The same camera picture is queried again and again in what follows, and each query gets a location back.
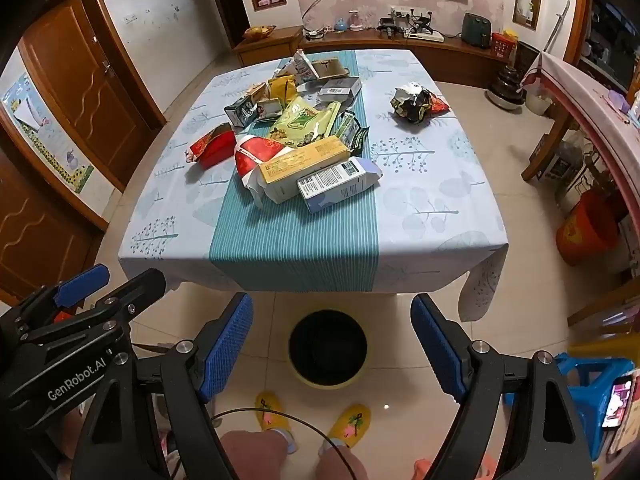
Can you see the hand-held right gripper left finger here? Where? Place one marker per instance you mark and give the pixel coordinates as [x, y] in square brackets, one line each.
[227, 345]

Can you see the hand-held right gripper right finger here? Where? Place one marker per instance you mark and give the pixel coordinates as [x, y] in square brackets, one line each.
[440, 345]

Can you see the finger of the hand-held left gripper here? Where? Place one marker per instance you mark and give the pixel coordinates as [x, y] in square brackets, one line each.
[82, 282]
[142, 285]

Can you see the yellow round waste bin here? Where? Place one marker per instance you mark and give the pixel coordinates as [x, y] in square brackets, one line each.
[327, 347]

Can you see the red foil snack packet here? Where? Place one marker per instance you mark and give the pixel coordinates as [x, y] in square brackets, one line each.
[215, 146]

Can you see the white lavender cardboard box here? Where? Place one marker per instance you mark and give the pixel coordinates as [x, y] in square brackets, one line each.
[335, 180]

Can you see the pale green plastic bag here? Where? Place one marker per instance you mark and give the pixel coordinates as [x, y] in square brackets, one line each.
[300, 122]

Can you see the brown wooden door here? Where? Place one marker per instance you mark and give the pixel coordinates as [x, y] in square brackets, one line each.
[30, 230]
[85, 75]

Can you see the yellow embroidered slipper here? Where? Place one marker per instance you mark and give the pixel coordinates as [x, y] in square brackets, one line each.
[352, 425]
[270, 410]

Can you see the person's left leg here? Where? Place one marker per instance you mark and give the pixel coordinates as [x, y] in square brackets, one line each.
[252, 455]

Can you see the person's leg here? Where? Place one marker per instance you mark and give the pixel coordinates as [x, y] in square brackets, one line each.
[342, 466]
[252, 455]

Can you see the light blue sock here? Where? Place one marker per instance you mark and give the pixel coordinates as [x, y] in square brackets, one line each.
[334, 444]
[289, 441]

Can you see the person's right leg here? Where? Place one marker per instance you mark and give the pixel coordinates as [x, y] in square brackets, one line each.
[342, 466]

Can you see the red white snack bag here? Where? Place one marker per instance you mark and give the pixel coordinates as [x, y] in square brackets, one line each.
[255, 152]

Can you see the smartphone with lit screen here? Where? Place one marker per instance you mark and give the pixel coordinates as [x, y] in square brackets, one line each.
[617, 402]

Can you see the orange plastic bucket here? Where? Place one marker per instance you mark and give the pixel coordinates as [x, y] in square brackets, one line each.
[585, 227]

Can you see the long yellow cardboard box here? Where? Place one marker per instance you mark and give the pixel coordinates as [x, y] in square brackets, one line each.
[300, 160]

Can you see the small dark box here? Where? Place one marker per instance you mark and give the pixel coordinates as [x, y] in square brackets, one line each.
[240, 111]

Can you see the small white green box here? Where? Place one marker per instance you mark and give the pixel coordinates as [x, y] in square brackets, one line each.
[270, 109]

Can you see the beige snack bag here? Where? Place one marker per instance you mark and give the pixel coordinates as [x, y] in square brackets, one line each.
[256, 92]

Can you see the dark green foil packet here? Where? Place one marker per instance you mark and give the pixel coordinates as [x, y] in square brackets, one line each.
[356, 137]

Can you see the wooden side table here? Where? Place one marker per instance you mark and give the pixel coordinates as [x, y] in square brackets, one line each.
[545, 145]

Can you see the orange red wrapper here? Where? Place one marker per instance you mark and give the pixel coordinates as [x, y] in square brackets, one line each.
[439, 105]

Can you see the yellow snack bag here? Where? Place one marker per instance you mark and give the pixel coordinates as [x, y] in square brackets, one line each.
[282, 89]

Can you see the crumpled black foil wrapper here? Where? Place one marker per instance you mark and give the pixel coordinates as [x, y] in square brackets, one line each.
[412, 105]

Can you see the white pot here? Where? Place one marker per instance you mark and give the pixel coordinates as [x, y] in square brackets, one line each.
[537, 103]

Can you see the black stacked cooking pot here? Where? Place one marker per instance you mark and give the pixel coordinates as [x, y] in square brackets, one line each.
[507, 85]

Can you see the white blue paper carton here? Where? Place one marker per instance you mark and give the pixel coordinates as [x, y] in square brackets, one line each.
[302, 66]

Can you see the grey flat box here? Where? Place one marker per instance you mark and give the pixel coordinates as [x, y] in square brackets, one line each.
[342, 87]

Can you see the gold ornament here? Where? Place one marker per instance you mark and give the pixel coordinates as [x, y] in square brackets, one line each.
[260, 32]

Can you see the pink striped table cloth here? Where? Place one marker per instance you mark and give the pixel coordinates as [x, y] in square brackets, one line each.
[585, 95]

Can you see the low wooden cabinet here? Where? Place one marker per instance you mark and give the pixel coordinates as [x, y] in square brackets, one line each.
[450, 55]

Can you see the red plastic basket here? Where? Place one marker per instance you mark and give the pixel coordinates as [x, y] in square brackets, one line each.
[505, 44]

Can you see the white set-top box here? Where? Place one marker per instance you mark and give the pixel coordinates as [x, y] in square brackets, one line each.
[425, 35]

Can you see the small blue teapot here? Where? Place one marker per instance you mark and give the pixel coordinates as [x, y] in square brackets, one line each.
[341, 24]

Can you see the long wooden stick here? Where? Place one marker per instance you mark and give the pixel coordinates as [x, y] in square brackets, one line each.
[555, 27]

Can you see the wall poster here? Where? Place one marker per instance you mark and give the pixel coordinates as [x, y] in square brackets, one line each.
[45, 135]

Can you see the wooden wall niche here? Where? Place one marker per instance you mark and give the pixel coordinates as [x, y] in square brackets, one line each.
[527, 0]

